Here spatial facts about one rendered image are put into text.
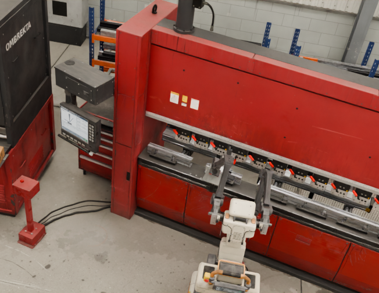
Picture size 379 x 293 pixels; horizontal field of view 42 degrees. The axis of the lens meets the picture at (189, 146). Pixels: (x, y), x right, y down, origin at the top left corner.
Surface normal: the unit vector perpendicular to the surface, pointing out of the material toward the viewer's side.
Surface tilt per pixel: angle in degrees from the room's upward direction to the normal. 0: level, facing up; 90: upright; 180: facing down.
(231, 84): 90
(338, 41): 90
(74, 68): 0
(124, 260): 0
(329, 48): 90
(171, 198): 90
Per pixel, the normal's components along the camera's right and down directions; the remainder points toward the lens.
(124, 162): -0.37, 0.54
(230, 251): -0.13, 0.48
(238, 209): -0.03, -0.08
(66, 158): 0.12, -0.78
